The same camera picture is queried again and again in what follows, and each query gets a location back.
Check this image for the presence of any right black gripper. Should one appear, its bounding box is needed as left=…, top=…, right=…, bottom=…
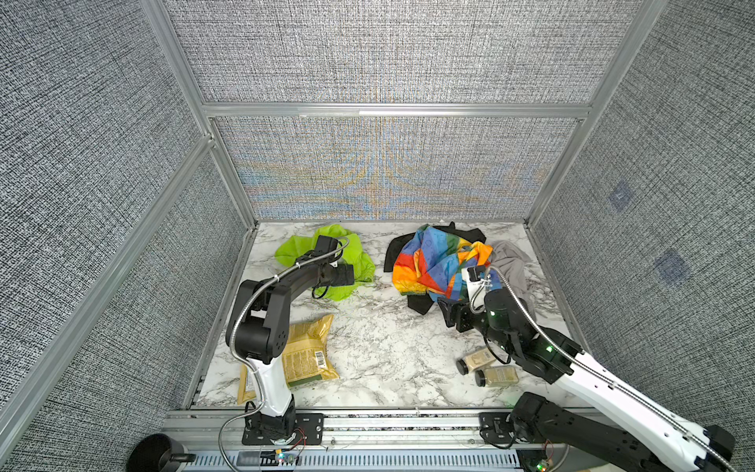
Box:
left=436, top=289, right=515, bottom=358

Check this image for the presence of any lime green cloth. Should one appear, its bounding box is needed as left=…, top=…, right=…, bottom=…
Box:
left=274, top=223, right=377, bottom=303

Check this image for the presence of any grey cloth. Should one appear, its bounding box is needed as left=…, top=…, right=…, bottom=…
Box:
left=492, top=241, right=537, bottom=320

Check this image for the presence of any upper small spice jar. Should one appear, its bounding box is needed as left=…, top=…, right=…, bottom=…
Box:
left=455, top=347, right=497, bottom=376

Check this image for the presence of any small spice jar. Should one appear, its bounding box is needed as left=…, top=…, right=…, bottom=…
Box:
left=475, top=365, right=519, bottom=387
left=455, top=347, right=497, bottom=376

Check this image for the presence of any yellow snack bag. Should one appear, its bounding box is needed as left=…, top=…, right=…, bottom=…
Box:
left=237, top=313, right=341, bottom=406

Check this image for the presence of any lower small spice jar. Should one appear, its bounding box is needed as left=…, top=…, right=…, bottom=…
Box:
left=475, top=365, right=519, bottom=387

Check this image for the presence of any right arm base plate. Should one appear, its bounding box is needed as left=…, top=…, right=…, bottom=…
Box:
left=478, top=412, right=529, bottom=450

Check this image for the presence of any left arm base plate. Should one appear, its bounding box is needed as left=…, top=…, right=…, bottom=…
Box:
left=241, top=413, right=324, bottom=446

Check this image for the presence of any aluminium front rail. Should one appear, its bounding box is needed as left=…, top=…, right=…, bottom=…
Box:
left=160, top=408, right=591, bottom=455

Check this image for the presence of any white slotted cable duct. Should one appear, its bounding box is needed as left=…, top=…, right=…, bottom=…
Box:
left=187, top=450, right=524, bottom=472

